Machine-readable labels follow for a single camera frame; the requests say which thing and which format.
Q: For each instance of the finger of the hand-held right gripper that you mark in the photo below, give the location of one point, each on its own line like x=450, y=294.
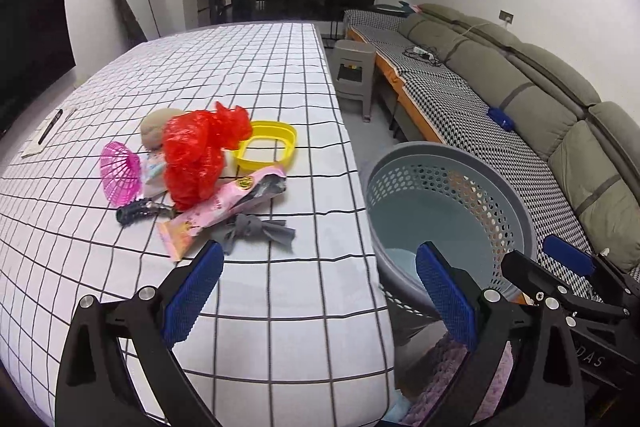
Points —
x=567, y=254
x=530, y=279

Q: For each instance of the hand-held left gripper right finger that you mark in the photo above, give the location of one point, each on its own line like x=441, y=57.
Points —
x=445, y=292

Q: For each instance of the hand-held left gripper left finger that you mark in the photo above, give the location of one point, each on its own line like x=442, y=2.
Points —
x=195, y=292

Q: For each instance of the pink snack wrapper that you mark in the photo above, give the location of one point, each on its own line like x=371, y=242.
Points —
x=200, y=219

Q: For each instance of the grey cloth strip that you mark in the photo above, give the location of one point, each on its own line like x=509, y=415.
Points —
x=245, y=229

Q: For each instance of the grey perforated plastic basket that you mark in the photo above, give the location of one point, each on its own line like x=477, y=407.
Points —
x=440, y=212

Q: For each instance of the black hair clip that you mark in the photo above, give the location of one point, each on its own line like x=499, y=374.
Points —
x=137, y=211

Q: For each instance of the red plastic bag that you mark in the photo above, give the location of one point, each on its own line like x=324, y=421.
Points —
x=192, y=157

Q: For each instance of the pink plastic shuttlecock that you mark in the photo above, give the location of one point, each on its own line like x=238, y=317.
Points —
x=120, y=169

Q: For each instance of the pink patterned cloth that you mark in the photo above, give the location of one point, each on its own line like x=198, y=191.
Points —
x=450, y=372

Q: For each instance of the light blue wet wipes packet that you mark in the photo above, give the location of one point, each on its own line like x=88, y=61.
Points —
x=154, y=172

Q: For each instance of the small blue object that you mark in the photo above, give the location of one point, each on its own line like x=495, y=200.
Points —
x=501, y=117

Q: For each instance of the beige plush ball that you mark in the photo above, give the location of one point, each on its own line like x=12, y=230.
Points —
x=155, y=127

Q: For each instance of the olive green sofa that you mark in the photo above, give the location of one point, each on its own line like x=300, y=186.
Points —
x=550, y=77

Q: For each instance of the black white checkered sofa cover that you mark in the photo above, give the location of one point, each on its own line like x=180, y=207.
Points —
x=440, y=92

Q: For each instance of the white paper sheet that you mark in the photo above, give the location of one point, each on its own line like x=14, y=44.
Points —
x=37, y=147

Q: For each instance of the black pen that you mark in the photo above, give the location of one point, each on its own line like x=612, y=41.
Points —
x=50, y=127

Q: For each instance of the white grid tablecloth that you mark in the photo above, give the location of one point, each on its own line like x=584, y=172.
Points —
x=250, y=72

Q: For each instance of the white power strip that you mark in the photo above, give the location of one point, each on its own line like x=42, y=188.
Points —
x=420, y=53

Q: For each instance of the grey plastic stool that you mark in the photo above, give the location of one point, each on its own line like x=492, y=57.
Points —
x=352, y=57

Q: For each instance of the small side table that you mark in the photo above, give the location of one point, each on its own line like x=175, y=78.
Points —
x=210, y=7

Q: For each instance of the black television screen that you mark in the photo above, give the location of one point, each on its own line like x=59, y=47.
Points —
x=30, y=42

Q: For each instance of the wall socket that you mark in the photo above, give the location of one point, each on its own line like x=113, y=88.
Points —
x=506, y=17

